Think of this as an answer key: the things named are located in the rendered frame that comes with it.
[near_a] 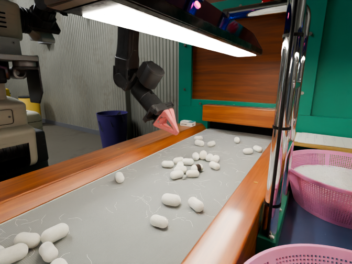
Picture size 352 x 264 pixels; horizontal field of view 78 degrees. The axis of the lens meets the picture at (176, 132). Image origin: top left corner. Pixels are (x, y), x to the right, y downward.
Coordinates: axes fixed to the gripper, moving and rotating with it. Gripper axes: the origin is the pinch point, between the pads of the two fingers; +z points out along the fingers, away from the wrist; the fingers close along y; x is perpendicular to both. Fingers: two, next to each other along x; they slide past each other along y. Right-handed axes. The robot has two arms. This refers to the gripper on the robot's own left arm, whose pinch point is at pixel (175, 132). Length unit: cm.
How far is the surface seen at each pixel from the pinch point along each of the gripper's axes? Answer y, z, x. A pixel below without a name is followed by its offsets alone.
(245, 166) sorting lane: 3.0, 20.5, -8.0
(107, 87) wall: 179, -188, 162
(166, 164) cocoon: -10.0, 6.8, 2.2
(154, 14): -32.5, -1.0, -29.3
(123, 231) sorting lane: -33.5, 13.9, -2.4
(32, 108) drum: 150, -304, 321
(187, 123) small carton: 27.6, -6.5, 10.7
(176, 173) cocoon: -14.1, 10.9, -1.9
